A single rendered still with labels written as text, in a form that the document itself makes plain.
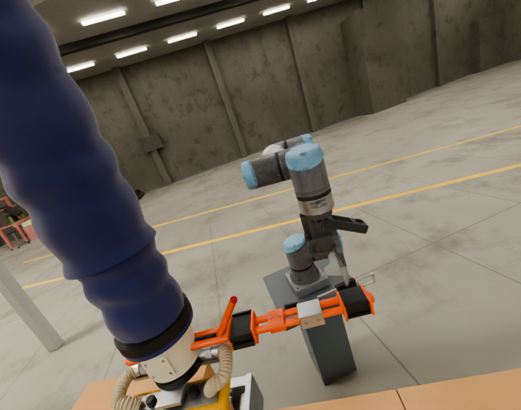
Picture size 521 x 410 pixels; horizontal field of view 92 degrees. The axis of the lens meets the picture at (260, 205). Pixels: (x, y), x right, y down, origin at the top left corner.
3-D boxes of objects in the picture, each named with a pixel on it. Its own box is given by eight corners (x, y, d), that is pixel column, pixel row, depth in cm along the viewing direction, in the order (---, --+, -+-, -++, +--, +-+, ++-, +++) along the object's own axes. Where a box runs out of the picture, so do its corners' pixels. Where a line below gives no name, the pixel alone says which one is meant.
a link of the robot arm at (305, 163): (317, 138, 65) (322, 144, 56) (329, 183, 69) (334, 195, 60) (282, 149, 67) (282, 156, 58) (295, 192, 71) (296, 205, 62)
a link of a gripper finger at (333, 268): (329, 290, 66) (318, 255, 69) (351, 284, 66) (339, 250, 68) (330, 290, 63) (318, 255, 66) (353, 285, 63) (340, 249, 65)
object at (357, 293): (346, 321, 72) (343, 308, 70) (339, 303, 79) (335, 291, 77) (375, 315, 71) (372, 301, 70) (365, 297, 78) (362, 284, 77)
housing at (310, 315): (303, 330, 74) (299, 319, 73) (299, 313, 81) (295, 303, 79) (326, 324, 74) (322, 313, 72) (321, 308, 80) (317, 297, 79)
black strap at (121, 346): (103, 368, 69) (96, 357, 67) (142, 307, 91) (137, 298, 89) (179, 349, 66) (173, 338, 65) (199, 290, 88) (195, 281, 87)
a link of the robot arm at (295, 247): (289, 258, 165) (282, 235, 160) (314, 252, 162) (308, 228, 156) (289, 272, 151) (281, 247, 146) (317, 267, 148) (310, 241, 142)
